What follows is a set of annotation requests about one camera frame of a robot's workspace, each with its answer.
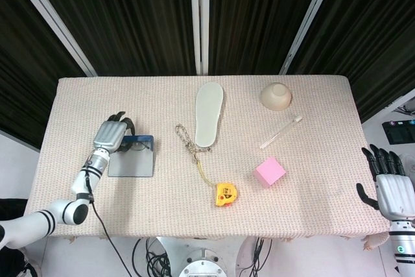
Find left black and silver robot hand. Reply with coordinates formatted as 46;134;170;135
93;111;137;154

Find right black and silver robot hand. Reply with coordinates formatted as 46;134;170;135
355;143;415;222

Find wire-frame eyeglasses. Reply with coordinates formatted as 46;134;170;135
121;136;152;153

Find blue glasses case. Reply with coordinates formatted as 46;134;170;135
107;134;155;178

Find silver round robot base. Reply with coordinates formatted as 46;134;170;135
178;247;228;277

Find white robot base shell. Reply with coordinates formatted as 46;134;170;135
158;236;260;277

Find white woven tablecloth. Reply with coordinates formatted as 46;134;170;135
24;75;392;243

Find black electronic device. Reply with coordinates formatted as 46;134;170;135
382;119;415;145

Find white shoe insole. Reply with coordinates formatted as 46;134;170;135
194;82;225;149

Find black pleated curtain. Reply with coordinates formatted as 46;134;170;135
0;0;415;153

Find pink foam cube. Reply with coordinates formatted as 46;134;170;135
254;156;287;189

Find clear plastic test tube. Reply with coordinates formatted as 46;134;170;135
259;114;303;151

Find yellow tape measure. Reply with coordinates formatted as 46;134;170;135
196;161;238;208

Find beige bowl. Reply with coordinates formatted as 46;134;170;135
259;82;292;113

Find beige braided rope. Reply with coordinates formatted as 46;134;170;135
175;123;211;164

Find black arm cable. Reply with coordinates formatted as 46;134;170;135
84;160;132;277

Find black cable bundle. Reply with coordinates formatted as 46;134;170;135
132;237;172;277
246;237;276;277

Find white slanted frame post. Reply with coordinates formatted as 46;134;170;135
9;0;98;77
278;0;341;75

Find white upright frame post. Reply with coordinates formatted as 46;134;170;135
189;0;211;76

